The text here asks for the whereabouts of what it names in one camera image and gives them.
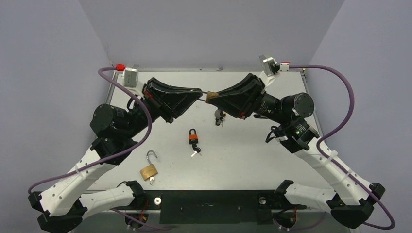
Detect orange padlock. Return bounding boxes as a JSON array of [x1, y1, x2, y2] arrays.
[[188, 128, 199, 145]]

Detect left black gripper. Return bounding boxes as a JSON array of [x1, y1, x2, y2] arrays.
[[128, 79, 208, 138]]

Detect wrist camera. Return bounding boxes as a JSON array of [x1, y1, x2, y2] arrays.
[[258, 55, 280, 87], [123, 63, 139, 88]]

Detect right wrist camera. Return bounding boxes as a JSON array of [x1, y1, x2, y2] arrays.
[[258, 55, 280, 87]]

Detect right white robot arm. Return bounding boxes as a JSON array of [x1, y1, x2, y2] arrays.
[[206, 74, 385, 229]]

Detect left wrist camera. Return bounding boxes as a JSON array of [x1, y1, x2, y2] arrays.
[[123, 63, 139, 88]]

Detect small brass padlock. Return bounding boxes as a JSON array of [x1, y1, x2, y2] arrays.
[[197, 91, 219, 103]]

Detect large brass padlock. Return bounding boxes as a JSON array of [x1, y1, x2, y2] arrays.
[[139, 150, 158, 181]]

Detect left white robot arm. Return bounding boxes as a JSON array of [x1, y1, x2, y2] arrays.
[[28, 78, 203, 233]]

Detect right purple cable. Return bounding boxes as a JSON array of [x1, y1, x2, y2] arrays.
[[280, 62, 396, 231]]

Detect keys of orange padlock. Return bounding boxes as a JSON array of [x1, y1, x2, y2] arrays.
[[191, 144, 201, 157]]

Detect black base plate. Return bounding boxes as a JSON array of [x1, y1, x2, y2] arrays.
[[118, 190, 296, 225]]

